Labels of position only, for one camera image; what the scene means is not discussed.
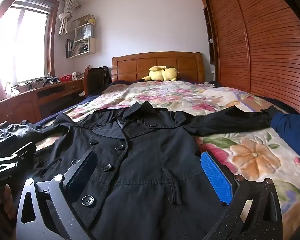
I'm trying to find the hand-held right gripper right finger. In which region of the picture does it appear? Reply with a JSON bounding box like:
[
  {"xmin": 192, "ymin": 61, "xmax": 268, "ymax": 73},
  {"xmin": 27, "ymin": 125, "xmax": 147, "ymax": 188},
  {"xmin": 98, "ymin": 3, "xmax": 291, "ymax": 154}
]
[{"xmin": 200, "ymin": 151, "xmax": 283, "ymax": 240}]

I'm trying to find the wooden desk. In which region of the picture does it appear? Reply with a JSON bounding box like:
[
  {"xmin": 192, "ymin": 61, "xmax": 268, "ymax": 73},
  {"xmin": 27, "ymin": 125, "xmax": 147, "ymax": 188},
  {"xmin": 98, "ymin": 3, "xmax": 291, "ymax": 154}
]
[{"xmin": 0, "ymin": 79, "xmax": 85, "ymax": 130}]

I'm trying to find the wooden bed headboard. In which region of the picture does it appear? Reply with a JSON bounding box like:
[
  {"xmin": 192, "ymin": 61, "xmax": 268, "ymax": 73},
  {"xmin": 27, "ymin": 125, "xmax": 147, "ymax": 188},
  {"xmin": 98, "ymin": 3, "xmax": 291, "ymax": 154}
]
[{"xmin": 112, "ymin": 52, "xmax": 205, "ymax": 83}]

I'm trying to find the wooden framed window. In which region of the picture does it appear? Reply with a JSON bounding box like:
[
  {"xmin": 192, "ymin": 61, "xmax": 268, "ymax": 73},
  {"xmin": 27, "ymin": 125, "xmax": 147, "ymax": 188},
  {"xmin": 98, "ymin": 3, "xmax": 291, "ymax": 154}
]
[{"xmin": 0, "ymin": 0, "xmax": 60, "ymax": 93}]

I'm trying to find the yellow plush toy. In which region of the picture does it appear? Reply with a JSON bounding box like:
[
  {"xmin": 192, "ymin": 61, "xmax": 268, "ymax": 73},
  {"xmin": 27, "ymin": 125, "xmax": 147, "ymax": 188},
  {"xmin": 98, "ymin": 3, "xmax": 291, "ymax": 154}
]
[{"xmin": 141, "ymin": 65, "xmax": 178, "ymax": 82}]

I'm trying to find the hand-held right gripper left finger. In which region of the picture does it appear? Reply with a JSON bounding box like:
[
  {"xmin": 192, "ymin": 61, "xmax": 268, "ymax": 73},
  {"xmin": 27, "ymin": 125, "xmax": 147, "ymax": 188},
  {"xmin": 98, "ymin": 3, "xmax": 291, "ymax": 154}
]
[{"xmin": 15, "ymin": 150, "xmax": 98, "ymax": 240}]

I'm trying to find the blue garment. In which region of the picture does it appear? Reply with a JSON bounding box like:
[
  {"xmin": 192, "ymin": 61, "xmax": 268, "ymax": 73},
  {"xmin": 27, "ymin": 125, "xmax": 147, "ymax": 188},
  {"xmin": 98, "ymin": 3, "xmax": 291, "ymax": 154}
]
[{"xmin": 270, "ymin": 112, "xmax": 300, "ymax": 162}]

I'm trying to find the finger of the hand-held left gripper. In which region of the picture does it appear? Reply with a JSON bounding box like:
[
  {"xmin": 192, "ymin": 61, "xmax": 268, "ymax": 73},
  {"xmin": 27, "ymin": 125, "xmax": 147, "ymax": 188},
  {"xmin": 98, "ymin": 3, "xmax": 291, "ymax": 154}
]
[{"xmin": 0, "ymin": 134, "xmax": 37, "ymax": 162}]

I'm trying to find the black tool stand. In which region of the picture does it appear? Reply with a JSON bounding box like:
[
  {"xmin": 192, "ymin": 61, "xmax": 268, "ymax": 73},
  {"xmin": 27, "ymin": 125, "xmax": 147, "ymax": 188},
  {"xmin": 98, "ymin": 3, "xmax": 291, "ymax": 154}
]
[{"xmin": 43, "ymin": 72, "xmax": 61, "ymax": 86}]

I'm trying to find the wooden louvered wardrobe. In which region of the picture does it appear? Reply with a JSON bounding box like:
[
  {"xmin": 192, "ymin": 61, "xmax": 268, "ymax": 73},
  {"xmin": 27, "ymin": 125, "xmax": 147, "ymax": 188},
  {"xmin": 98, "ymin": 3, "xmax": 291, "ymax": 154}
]
[{"xmin": 199, "ymin": 0, "xmax": 300, "ymax": 117}]

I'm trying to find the black trench coat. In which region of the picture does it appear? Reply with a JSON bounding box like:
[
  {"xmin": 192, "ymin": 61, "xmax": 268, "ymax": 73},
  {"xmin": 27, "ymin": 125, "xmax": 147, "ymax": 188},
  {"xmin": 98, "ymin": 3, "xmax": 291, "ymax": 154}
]
[{"xmin": 34, "ymin": 102, "xmax": 282, "ymax": 240}]

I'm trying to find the white tied curtain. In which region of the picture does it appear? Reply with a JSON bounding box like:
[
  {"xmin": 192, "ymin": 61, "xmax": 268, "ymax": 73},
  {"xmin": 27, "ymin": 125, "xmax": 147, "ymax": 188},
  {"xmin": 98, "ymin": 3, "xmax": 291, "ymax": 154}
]
[{"xmin": 59, "ymin": 0, "xmax": 82, "ymax": 35}]

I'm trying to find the white paper bag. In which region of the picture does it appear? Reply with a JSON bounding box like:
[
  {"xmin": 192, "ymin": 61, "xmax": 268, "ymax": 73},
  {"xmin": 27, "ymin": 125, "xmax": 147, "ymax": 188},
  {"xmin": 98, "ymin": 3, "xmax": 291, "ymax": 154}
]
[{"xmin": 76, "ymin": 25, "xmax": 93, "ymax": 38}]

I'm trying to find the wooden chair with dark back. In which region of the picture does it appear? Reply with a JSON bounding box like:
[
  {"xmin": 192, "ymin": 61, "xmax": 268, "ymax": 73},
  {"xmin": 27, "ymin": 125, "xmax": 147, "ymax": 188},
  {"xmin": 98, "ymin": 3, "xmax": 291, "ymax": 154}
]
[{"xmin": 84, "ymin": 66, "xmax": 110, "ymax": 97}]

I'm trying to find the white wall shelf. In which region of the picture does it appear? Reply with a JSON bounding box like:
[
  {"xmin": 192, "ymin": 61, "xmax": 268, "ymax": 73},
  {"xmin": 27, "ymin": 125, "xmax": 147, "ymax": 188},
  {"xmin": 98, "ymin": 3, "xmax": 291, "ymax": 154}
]
[{"xmin": 65, "ymin": 17, "xmax": 97, "ymax": 58}]

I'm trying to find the dark wrinkled folded garment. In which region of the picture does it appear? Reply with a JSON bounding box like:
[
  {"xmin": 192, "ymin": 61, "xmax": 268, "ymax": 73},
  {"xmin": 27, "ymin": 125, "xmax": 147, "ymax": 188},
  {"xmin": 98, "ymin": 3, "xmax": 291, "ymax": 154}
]
[{"xmin": 0, "ymin": 120, "xmax": 44, "ymax": 145}]

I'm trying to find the floral blanket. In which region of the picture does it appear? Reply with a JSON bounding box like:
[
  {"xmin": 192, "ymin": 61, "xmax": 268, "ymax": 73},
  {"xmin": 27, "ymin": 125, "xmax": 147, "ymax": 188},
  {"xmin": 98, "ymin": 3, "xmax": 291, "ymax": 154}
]
[{"xmin": 35, "ymin": 80, "xmax": 300, "ymax": 230}]

